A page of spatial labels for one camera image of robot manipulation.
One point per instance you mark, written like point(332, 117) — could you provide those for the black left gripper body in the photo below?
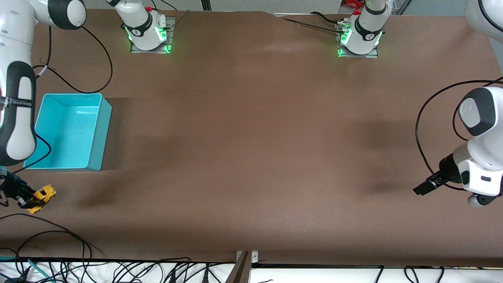
point(447, 167)

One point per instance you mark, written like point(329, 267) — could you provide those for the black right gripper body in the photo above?
point(12, 188)

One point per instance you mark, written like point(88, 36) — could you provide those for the yellow beetle toy car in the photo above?
point(45, 192)

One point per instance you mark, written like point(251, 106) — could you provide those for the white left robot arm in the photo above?
point(477, 151)

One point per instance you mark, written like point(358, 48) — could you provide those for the turquoise plastic bin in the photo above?
point(74, 133)

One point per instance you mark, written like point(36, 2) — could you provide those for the black power plug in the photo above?
point(205, 276)
point(172, 277)

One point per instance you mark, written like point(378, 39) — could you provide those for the brown table cover sheet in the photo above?
point(251, 157)

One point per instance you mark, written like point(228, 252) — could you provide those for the red background object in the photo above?
point(351, 3)

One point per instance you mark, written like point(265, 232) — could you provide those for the grey metal bar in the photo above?
point(240, 272)

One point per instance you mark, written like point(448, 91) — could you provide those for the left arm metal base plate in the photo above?
point(369, 56)

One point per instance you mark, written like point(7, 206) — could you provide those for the dark frame post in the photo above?
point(206, 4)
point(401, 6)

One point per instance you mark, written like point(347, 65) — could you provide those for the silver metal bracket plate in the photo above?
point(254, 256)

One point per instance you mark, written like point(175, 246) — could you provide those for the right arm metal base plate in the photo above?
point(170, 39)

